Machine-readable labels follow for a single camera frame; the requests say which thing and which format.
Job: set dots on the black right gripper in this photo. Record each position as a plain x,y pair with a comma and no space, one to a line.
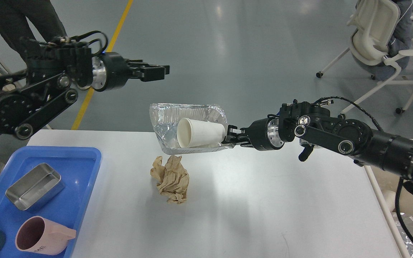
262,135

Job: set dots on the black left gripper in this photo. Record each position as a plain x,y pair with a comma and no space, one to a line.
111,71

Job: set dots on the white paper cup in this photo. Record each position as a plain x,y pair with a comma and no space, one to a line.
193,133

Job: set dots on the aluminium foil container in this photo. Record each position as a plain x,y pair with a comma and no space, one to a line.
166,116

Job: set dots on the brown paper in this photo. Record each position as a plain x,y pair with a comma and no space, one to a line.
172,179

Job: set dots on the small stainless steel tray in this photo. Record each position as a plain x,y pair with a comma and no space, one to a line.
36,188

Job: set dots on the pink mug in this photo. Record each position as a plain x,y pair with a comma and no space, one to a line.
43,236

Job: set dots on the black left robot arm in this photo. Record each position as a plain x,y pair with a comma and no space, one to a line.
33,97

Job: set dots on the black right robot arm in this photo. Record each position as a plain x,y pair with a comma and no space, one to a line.
313,124

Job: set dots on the blue plastic tray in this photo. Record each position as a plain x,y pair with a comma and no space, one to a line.
78,168

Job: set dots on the person in dark trousers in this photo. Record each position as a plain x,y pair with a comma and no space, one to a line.
14,17

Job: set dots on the beige plastic bin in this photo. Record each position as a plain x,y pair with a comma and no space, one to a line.
384,185

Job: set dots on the white office chair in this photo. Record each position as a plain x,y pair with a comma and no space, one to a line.
376,21

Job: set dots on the seated person in jeans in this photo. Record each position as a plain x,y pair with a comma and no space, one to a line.
400,39

